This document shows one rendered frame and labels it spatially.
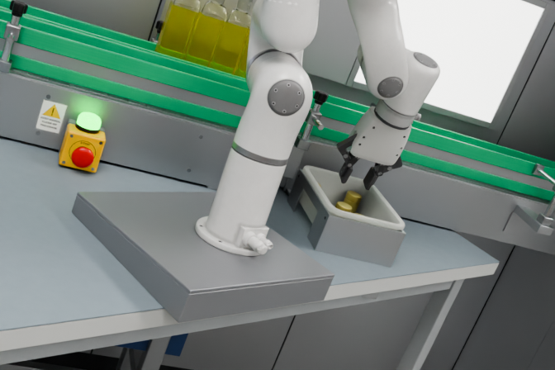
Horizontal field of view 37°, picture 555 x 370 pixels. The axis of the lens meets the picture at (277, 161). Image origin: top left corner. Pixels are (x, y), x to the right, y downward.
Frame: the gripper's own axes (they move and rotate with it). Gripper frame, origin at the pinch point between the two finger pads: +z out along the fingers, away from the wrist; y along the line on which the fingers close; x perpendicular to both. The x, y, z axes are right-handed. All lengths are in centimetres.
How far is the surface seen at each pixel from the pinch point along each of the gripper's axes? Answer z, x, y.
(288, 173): 7.3, -4.9, 11.6
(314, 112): -6.7, -7.9, 11.6
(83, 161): 8, 7, 53
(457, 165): 2.6, -19.7, -31.7
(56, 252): 4, 36, 56
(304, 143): -0.2, -6.1, 11.2
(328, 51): -6.7, -37.5, 3.6
